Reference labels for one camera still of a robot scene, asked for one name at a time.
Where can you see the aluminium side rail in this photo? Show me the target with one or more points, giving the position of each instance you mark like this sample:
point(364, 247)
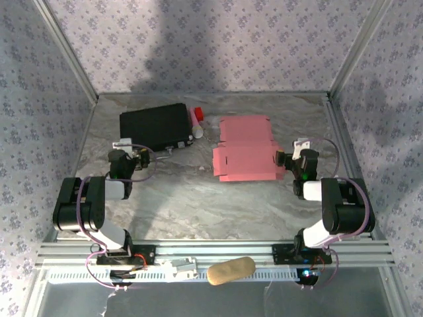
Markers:
point(345, 145)

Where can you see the red plastic block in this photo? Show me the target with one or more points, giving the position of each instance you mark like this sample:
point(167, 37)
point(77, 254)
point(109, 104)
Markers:
point(199, 113)

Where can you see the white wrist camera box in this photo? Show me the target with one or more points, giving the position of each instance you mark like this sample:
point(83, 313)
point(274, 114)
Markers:
point(300, 147)
point(121, 143)

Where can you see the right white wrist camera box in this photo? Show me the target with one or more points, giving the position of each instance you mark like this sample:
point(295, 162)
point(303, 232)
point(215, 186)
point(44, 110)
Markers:
point(300, 147)

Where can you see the pink white marker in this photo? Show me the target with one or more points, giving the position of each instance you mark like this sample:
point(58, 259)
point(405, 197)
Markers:
point(197, 131)

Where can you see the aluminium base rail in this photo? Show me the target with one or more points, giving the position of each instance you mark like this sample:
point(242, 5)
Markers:
point(215, 252)

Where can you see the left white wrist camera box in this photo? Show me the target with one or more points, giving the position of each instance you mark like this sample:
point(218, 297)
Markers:
point(121, 143)

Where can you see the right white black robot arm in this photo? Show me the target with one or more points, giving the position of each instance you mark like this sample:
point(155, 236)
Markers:
point(347, 211)

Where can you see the white plastic connector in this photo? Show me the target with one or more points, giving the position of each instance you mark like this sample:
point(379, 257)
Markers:
point(180, 269)

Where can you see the aluminium frame post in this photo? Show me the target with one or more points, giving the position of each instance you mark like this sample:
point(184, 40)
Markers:
point(360, 49)
point(67, 53)

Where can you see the tan oval pad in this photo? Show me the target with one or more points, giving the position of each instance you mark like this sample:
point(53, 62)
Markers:
point(231, 270)

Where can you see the circuit board with lights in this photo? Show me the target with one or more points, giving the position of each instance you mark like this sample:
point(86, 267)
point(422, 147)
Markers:
point(307, 274)

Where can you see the pink paper box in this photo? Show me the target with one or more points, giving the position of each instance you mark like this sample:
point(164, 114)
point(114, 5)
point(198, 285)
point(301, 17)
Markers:
point(244, 155)

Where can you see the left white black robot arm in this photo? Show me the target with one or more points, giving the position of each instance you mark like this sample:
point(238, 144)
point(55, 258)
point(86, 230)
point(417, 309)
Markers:
point(82, 211)

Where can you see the black hard case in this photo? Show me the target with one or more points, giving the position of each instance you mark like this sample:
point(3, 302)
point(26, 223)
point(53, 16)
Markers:
point(153, 127)

